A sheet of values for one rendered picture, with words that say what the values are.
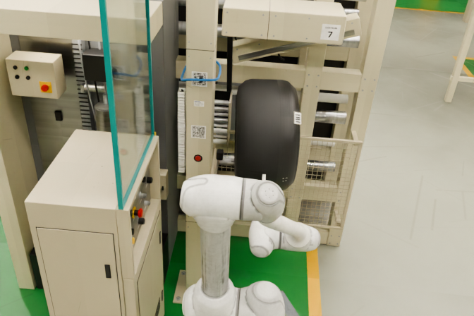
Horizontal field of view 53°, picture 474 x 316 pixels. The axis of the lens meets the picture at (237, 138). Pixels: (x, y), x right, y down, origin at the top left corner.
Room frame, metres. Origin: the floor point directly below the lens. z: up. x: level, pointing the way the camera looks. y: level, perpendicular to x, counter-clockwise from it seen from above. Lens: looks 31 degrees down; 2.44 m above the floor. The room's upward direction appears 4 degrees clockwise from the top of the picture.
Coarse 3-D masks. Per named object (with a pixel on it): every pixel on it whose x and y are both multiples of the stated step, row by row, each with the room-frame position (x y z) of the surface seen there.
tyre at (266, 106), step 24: (240, 96) 2.07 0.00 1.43; (264, 96) 2.03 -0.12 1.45; (288, 96) 2.04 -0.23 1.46; (240, 120) 1.95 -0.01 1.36; (264, 120) 1.92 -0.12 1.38; (288, 120) 1.93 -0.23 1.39; (240, 144) 1.88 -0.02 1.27; (264, 144) 1.86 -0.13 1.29; (288, 144) 1.87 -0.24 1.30; (240, 168) 1.86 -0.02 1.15; (264, 168) 1.84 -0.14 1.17; (288, 168) 1.85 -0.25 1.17
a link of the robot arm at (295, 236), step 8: (280, 216) 1.33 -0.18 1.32; (264, 224) 1.25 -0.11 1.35; (272, 224) 1.27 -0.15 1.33; (280, 224) 1.30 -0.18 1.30; (288, 224) 1.33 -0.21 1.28; (296, 224) 1.37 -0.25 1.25; (304, 224) 1.48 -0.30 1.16; (288, 232) 1.33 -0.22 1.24; (296, 232) 1.36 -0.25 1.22; (304, 232) 1.39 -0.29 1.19; (312, 232) 1.47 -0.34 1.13; (288, 240) 1.42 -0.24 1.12; (296, 240) 1.40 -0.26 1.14; (304, 240) 1.41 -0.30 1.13; (312, 240) 1.44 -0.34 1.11; (280, 248) 1.45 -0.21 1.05; (288, 248) 1.43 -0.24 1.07; (296, 248) 1.42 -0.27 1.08; (304, 248) 1.42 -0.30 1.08; (312, 248) 1.44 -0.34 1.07
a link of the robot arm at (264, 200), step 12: (252, 180) 1.18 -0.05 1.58; (264, 180) 1.16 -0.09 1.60; (252, 192) 1.11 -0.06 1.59; (264, 192) 1.10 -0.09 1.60; (276, 192) 1.11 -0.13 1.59; (252, 204) 1.10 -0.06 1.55; (264, 204) 1.08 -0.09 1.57; (276, 204) 1.09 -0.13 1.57; (252, 216) 1.10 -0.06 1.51; (264, 216) 1.10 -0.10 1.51; (276, 216) 1.12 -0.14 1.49
